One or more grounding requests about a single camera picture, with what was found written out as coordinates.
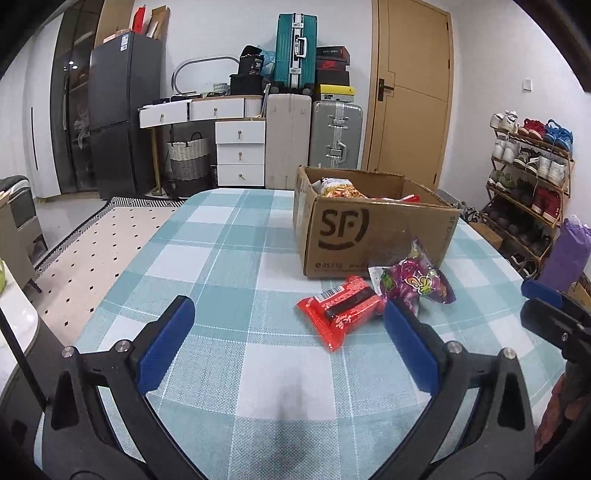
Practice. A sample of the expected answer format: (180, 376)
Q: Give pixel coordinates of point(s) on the wooden shoe rack with shoes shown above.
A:
(531, 161)

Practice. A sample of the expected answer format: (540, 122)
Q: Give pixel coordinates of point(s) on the dark shoe box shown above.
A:
(333, 51)

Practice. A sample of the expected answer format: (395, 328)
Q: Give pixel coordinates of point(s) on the silver suitcase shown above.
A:
(337, 134)

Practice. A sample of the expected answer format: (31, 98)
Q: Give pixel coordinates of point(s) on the beige dotted rug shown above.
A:
(92, 258)

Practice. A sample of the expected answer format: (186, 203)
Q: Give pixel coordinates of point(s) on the blue plastic bag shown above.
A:
(270, 57)

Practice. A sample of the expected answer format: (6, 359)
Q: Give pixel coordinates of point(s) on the red gift box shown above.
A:
(138, 18)

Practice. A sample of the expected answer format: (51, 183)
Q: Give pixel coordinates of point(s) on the large purple snack packet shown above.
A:
(415, 281)

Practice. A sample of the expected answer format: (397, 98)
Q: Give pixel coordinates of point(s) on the dark grey refrigerator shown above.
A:
(122, 115)

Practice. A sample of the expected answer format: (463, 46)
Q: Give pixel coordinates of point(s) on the white slotted cup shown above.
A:
(220, 87)

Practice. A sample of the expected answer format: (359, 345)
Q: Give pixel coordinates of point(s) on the brown cardboard box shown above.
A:
(369, 240)

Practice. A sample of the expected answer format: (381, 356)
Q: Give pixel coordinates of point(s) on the brown paper carton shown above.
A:
(158, 23)

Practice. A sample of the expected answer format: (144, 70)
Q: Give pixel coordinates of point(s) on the thin black rod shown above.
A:
(23, 353)

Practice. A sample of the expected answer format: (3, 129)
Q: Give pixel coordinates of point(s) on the woven laundry basket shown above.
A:
(189, 159)

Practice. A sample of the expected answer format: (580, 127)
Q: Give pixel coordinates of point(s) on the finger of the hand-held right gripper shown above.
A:
(554, 321)
(540, 289)

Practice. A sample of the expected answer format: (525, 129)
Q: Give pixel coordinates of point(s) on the purple bag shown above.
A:
(565, 254)

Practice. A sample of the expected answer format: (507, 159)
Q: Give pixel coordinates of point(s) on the white orange noodle snack packet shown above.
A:
(341, 188)

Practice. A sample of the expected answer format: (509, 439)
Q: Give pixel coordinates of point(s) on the small cardboard box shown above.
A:
(485, 234)

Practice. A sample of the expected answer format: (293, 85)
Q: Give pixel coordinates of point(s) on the red white snack packet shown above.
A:
(408, 199)

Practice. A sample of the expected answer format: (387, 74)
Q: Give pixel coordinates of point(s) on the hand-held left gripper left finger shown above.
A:
(168, 344)

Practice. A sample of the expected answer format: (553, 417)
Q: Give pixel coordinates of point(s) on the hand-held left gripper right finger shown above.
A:
(411, 346)

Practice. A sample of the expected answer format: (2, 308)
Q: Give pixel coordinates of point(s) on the wooden door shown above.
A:
(415, 92)

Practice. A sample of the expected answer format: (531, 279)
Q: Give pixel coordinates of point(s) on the black bag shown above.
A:
(249, 69)

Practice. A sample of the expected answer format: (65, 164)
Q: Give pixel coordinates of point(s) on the plain black shoe box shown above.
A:
(332, 77)

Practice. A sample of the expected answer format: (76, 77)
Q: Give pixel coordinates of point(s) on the grey upholstered chair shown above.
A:
(21, 217)

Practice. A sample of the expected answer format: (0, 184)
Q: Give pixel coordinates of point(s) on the black red shoe box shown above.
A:
(332, 64)

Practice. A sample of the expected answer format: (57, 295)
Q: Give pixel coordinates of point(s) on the teal suitcase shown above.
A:
(293, 50)

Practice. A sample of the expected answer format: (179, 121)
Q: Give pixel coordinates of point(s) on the flat cardboard box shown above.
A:
(113, 36)

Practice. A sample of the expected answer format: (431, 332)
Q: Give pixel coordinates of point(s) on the white dressing table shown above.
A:
(240, 152)

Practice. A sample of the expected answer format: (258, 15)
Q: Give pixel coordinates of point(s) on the dark glass cabinet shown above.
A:
(74, 115)

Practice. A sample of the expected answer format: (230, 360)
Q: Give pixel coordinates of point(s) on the yellow black shoe box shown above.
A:
(337, 93)

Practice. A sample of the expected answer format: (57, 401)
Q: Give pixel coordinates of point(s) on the beige suitcase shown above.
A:
(288, 138)

